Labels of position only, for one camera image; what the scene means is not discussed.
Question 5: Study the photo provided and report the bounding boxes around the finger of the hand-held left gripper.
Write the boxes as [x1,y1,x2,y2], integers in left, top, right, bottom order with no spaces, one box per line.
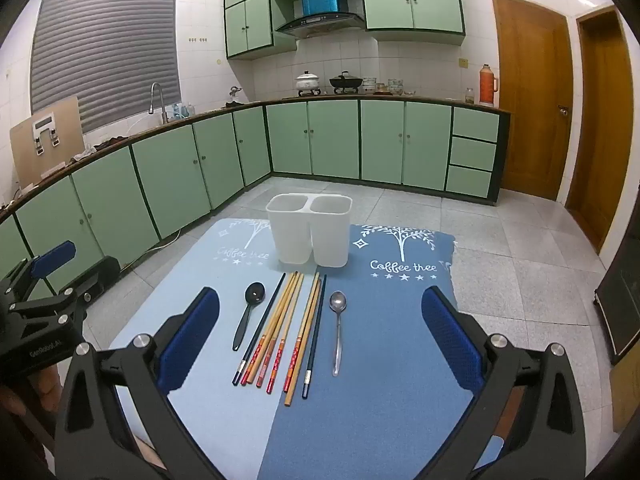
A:
[10,256,122,328]
[0,240,77,311]

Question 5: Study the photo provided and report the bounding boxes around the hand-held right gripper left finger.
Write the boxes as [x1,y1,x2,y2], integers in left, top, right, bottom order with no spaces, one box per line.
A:
[55,286,227,480]

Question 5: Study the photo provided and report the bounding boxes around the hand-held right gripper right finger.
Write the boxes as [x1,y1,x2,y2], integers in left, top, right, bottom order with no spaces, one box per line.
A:
[421,285,587,480]

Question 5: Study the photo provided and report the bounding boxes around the black chopstick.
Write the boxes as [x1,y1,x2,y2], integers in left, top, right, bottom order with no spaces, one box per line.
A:
[232,273,287,387]
[302,274,328,400]

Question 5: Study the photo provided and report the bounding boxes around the red-handled wooden chopstick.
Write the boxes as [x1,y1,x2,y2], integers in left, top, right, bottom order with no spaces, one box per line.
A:
[266,274,306,393]
[240,271,296,386]
[283,272,320,393]
[255,272,301,388]

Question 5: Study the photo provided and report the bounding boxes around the black spoon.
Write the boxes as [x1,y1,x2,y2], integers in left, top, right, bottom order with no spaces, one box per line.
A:
[232,282,267,352]

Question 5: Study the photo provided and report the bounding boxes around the plain wooden chopstick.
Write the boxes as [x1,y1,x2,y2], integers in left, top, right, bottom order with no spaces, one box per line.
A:
[284,278,323,407]

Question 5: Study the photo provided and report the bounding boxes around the metal spoon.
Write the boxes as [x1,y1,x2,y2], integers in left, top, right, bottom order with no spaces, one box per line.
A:
[329,291,348,377]

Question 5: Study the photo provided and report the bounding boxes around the white double utensil holder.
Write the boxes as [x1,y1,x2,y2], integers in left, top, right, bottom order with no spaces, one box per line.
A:
[266,192,353,268]

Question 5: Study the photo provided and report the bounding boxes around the person's left forearm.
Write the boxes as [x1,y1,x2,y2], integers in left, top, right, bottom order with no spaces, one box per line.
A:
[0,367,61,466]

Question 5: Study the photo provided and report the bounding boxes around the light blue printed mat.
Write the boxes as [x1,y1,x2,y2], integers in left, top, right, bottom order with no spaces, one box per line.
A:
[107,217,321,480]

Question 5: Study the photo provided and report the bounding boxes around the dark blue printed mat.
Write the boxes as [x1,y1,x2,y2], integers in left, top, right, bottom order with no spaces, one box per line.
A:
[257,224,506,480]

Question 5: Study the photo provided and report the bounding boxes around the wooden board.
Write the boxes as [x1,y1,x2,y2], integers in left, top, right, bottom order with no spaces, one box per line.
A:
[10,95,83,183]

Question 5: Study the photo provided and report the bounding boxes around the white device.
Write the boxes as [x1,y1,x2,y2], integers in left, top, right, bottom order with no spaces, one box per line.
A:
[31,116,62,154]

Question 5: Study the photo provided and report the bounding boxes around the green base cabinets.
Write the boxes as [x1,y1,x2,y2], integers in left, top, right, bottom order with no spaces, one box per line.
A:
[0,99,511,306]

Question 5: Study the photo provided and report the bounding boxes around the dark glass cabinet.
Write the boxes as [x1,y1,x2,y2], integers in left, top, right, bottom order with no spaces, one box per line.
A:
[592,240,640,367]

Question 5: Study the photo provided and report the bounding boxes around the metal faucet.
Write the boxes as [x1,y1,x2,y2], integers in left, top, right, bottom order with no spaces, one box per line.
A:
[150,82,170,125]

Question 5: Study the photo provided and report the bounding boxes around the grey window blind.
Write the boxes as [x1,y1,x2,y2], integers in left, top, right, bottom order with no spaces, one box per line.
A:
[31,0,180,133]

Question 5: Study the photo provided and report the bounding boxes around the orange thermos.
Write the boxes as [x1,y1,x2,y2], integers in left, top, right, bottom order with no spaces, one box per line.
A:
[479,64,500,107]

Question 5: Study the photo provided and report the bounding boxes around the black wok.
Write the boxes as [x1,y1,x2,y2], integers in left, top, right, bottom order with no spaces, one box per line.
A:
[329,71,363,94]

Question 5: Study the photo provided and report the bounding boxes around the black range hood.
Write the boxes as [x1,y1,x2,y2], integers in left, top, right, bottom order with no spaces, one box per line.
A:
[275,12,366,39]

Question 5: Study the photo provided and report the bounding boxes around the white cable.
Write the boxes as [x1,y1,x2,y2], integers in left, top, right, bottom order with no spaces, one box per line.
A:
[134,229,182,262]

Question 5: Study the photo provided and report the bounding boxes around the wooden door with handle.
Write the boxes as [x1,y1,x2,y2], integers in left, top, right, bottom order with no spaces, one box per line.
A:
[491,0,573,202]

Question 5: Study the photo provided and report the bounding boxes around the green wall cabinet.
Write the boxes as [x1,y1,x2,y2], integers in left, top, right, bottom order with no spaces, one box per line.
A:
[223,0,298,60]
[360,0,466,47]

